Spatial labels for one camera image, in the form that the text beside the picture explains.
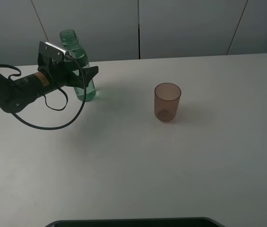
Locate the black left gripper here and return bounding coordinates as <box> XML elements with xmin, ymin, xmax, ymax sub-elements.
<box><xmin>37</xmin><ymin>41</ymin><xmax>99</xmax><ymax>88</ymax></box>

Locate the green transparent water bottle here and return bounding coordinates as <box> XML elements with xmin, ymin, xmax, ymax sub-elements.
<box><xmin>60</xmin><ymin>29</ymin><xmax>96</xmax><ymax>102</ymax></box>

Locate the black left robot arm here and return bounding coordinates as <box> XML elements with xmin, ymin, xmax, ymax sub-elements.
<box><xmin>0</xmin><ymin>42</ymin><xmax>99</xmax><ymax>113</ymax></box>

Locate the pink translucent plastic cup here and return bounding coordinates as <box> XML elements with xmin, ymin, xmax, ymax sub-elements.
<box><xmin>154</xmin><ymin>83</ymin><xmax>182</xmax><ymax>122</ymax></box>

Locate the dark tray edge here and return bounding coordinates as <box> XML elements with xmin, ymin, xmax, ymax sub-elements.
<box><xmin>47</xmin><ymin>217</ymin><xmax>222</xmax><ymax>227</ymax></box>

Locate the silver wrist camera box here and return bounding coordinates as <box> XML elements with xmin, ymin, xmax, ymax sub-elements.
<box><xmin>45</xmin><ymin>42</ymin><xmax>72</xmax><ymax>62</ymax></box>

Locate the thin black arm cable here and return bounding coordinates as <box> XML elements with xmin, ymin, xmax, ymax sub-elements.
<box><xmin>0</xmin><ymin>63</ymin><xmax>69</xmax><ymax>156</ymax></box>

